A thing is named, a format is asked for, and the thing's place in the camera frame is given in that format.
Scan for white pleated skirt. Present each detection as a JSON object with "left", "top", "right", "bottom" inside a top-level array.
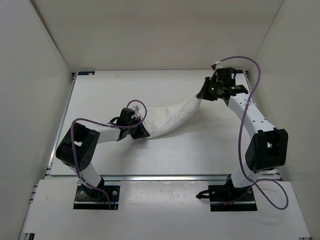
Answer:
[{"left": 143, "top": 92, "right": 202, "bottom": 139}]

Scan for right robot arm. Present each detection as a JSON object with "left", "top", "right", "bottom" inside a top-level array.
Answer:
[{"left": 196, "top": 67, "right": 289, "bottom": 200}]

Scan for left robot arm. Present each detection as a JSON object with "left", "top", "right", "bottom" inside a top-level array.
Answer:
[{"left": 55, "top": 106, "right": 150, "bottom": 202}]

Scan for right blue corner label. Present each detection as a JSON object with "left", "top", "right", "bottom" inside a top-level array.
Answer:
[{"left": 232, "top": 69, "right": 243, "bottom": 74}]

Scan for blue corner label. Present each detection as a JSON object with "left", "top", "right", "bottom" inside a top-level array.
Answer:
[
  {"left": 232, "top": 69, "right": 243, "bottom": 74},
  {"left": 77, "top": 71, "right": 95, "bottom": 76}
]

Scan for left blue corner label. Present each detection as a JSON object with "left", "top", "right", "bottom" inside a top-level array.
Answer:
[{"left": 77, "top": 71, "right": 95, "bottom": 76}]

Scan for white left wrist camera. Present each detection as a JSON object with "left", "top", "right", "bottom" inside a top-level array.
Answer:
[{"left": 131, "top": 105, "right": 142, "bottom": 117}]

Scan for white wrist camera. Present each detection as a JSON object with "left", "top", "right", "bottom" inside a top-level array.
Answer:
[
  {"left": 131, "top": 105, "right": 142, "bottom": 117},
  {"left": 211, "top": 61, "right": 223, "bottom": 71}
]

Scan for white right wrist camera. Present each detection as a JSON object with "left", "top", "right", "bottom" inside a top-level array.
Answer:
[{"left": 211, "top": 61, "right": 223, "bottom": 71}]

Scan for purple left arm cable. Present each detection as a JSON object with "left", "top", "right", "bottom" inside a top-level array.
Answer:
[{"left": 69, "top": 99, "right": 148, "bottom": 210}]

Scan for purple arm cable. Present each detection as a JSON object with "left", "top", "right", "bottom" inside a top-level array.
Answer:
[
  {"left": 69, "top": 99, "right": 148, "bottom": 210},
  {"left": 212, "top": 56, "right": 290, "bottom": 211}
]

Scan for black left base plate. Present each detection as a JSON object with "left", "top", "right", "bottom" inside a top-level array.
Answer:
[{"left": 73, "top": 183, "right": 121, "bottom": 211}]

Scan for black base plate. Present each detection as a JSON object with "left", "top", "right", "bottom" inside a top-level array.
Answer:
[
  {"left": 73, "top": 183, "right": 121, "bottom": 211},
  {"left": 195, "top": 184, "right": 258, "bottom": 212}
]

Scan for aluminium table edge rail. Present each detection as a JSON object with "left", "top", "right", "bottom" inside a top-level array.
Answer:
[{"left": 45, "top": 170, "right": 282, "bottom": 182}]

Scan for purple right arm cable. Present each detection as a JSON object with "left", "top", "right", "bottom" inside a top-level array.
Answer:
[{"left": 212, "top": 56, "right": 290, "bottom": 211}]

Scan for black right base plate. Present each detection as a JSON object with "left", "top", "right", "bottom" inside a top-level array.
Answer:
[{"left": 195, "top": 184, "right": 258, "bottom": 212}]

